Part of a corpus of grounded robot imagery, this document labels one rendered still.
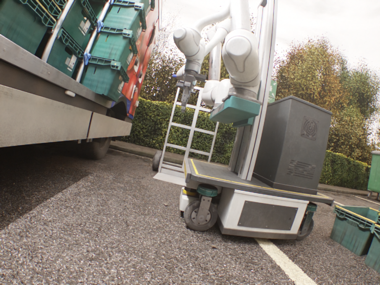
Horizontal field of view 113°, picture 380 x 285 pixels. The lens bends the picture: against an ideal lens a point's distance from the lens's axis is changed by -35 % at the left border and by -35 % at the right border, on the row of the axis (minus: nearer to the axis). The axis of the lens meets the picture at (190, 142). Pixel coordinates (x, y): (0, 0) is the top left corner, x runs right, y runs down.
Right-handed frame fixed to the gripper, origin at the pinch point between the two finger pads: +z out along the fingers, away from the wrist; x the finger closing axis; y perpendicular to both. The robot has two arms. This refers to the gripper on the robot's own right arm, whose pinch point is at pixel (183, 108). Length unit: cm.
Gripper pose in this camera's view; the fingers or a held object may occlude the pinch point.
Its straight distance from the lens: 136.2
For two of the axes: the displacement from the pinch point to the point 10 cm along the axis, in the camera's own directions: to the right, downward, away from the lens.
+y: 9.7, 2.3, 0.5
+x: -0.4, -0.3, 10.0
